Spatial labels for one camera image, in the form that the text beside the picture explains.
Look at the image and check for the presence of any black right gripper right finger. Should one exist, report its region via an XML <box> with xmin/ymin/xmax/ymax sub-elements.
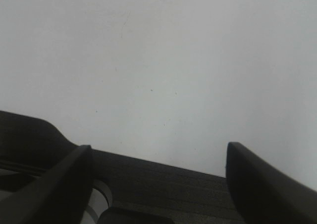
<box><xmin>225</xmin><ymin>142</ymin><xmax>317</xmax><ymax>224</ymax></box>

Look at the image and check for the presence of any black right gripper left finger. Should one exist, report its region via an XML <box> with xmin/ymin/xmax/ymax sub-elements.
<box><xmin>0</xmin><ymin>145</ymin><xmax>93</xmax><ymax>224</ymax></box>

